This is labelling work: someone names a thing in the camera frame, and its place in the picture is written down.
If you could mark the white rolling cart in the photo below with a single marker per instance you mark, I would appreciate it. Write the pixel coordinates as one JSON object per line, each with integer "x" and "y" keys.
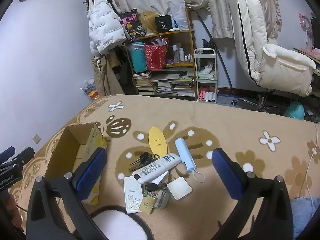
{"x": 205, "y": 55}

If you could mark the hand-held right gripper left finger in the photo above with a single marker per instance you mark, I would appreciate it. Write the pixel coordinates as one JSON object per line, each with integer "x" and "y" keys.
{"x": 92, "y": 173}

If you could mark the light blue power bank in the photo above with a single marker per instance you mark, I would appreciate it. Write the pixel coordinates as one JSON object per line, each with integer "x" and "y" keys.
{"x": 183, "y": 152}

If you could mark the office chair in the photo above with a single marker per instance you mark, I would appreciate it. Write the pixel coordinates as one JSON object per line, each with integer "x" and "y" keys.
{"x": 260, "y": 101}

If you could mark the colourful printed bag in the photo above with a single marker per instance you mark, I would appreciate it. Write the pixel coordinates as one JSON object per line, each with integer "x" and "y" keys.
{"x": 131, "y": 25}

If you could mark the blond wig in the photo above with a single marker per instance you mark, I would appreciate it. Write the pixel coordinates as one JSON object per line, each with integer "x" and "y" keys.
{"x": 148, "y": 21}

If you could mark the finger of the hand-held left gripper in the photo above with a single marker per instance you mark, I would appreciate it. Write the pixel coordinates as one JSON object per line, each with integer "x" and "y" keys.
{"x": 23, "y": 157}
{"x": 7, "y": 153}

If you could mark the white wall charger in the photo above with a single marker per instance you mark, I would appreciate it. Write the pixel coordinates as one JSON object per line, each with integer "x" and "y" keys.
{"x": 178, "y": 187}

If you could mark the tall stack of books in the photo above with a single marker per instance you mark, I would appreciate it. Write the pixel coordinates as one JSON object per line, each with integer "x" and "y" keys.
{"x": 143, "y": 82}

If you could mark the white wall socket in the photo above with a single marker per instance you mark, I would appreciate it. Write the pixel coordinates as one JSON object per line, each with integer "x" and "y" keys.
{"x": 36, "y": 138}

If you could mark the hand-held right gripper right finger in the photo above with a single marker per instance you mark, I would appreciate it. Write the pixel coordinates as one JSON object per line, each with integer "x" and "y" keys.
{"x": 226, "y": 173}

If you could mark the person's left hand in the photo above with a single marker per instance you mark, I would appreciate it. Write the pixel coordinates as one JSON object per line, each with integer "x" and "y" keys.
{"x": 12, "y": 206}

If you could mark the group of cosmetic bottles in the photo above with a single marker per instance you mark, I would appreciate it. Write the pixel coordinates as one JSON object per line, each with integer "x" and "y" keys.
{"x": 176, "y": 53}

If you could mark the person's blue clothing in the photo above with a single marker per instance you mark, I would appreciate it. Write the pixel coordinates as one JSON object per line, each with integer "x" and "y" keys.
{"x": 305, "y": 215}

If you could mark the white remote control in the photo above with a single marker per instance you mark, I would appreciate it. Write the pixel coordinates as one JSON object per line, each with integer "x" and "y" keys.
{"x": 131, "y": 195}

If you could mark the white puffer jacket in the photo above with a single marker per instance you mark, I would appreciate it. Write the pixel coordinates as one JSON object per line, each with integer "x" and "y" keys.
{"x": 105, "y": 25}

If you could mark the beige flower printed blanket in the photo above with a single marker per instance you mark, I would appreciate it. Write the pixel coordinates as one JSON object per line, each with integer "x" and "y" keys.
{"x": 225, "y": 120}

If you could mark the black key fob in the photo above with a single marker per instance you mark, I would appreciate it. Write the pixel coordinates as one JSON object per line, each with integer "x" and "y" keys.
{"x": 151, "y": 187}

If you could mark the beige coat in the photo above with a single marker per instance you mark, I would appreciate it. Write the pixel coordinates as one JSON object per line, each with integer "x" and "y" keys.
{"x": 105, "y": 80}

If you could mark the pink wall decoration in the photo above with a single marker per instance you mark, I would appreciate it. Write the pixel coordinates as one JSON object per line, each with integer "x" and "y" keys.
{"x": 306, "y": 23}

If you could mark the desk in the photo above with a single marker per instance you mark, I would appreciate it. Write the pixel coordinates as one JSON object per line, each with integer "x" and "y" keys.
{"x": 313, "y": 55}

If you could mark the teal storage box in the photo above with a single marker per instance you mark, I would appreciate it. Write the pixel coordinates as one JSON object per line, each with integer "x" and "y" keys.
{"x": 137, "y": 58}

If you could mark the wooden shelf unit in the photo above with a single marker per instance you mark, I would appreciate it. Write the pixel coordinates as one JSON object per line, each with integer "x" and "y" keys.
{"x": 191, "y": 55}

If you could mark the dark long pole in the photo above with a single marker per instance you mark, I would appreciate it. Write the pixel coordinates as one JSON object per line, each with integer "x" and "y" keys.
{"x": 220, "y": 57}

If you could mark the black box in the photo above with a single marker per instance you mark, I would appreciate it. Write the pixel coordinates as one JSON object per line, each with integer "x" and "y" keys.
{"x": 163, "y": 24}

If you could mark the pink and white containers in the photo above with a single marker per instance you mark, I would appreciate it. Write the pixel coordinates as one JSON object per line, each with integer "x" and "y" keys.
{"x": 206, "y": 96}

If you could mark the white bottle blue label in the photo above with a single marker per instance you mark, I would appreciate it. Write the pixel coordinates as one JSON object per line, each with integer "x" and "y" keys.
{"x": 155, "y": 168}

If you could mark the yellow oval board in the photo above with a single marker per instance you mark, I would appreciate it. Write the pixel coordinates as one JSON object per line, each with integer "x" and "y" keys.
{"x": 157, "y": 140}

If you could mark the red gift bag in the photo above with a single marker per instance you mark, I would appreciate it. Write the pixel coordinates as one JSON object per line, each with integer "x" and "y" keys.
{"x": 156, "y": 57}

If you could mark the ruffled pink fabric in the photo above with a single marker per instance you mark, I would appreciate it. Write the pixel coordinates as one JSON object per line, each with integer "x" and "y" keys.
{"x": 273, "y": 10}

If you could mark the wide pile of books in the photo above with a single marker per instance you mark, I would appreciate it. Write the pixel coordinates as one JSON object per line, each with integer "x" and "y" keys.
{"x": 175, "y": 86}

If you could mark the teal round helmet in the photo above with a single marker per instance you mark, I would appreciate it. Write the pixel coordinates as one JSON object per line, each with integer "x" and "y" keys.
{"x": 295, "y": 111}

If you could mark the cardboard box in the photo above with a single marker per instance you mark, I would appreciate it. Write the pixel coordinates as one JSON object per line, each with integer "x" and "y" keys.
{"x": 62, "y": 150}

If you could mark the bunch of keys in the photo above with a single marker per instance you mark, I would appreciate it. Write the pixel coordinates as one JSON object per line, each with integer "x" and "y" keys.
{"x": 145, "y": 158}

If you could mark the white paper bag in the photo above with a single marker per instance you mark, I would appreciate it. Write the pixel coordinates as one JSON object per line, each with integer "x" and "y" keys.
{"x": 178, "y": 12}

